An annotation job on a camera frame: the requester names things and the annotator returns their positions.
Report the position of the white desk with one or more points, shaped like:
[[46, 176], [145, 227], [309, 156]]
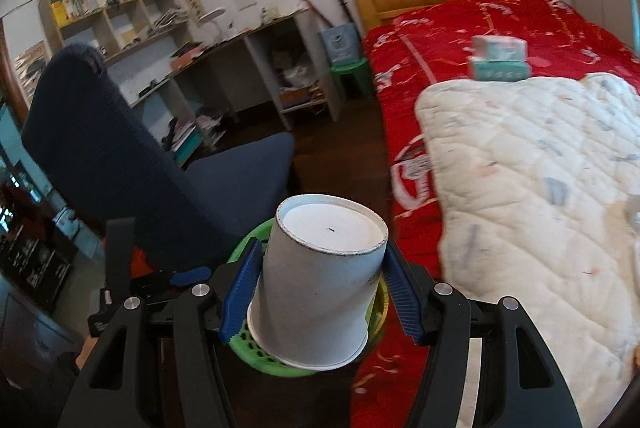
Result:
[[260, 38]]

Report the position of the white desk lamp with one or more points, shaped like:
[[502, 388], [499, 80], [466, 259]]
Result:
[[212, 15]]

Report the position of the white paper cup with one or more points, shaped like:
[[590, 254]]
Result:
[[315, 298]]

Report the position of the yellow plastic bowl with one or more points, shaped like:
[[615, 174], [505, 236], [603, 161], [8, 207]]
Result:
[[381, 303]]

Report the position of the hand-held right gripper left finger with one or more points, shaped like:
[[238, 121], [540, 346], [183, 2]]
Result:
[[242, 288]]

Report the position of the dark cabinet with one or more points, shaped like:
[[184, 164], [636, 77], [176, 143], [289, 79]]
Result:
[[35, 253]]

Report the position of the white tissue pack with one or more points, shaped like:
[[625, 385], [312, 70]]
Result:
[[500, 48]]

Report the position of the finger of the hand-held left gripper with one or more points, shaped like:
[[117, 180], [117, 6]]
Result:
[[192, 275]]

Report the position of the green plastic basket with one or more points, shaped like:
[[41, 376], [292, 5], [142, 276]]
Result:
[[260, 363]]

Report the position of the light blue paper bag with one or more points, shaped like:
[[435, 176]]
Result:
[[341, 44]]

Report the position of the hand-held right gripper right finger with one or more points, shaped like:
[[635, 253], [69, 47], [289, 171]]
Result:
[[400, 293]]

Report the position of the dark blue chair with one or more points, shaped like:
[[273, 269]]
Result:
[[125, 168]]

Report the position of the reddish long stick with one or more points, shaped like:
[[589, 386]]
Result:
[[315, 10]]

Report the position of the white quilted mat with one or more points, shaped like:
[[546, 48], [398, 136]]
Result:
[[525, 188]]

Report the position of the teal tissue pack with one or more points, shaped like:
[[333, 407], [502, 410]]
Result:
[[500, 70]]

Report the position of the bed with red duvet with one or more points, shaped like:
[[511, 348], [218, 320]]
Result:
[[450, 33]]

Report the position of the green plastic stool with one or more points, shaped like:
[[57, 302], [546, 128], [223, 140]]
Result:
[[352, 73]]

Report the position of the wooden bookshelf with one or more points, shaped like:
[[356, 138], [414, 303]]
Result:
[[100, 15]]

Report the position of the dark long stick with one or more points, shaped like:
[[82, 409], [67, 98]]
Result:
[[342, 0]]

